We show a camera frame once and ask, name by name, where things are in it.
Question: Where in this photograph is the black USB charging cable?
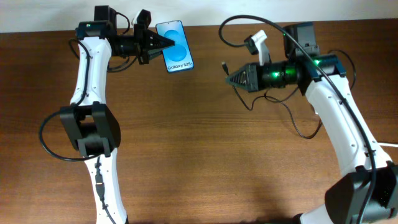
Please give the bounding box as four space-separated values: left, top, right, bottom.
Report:
221 49 357 140

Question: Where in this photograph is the blue Samsung smartphone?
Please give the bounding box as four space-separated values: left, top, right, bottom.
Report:
155 20 194 73

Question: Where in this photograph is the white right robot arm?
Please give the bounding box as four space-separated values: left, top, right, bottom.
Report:
226 22 397 223

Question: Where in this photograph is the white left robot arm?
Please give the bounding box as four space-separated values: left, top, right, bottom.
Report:
60 6 174 223

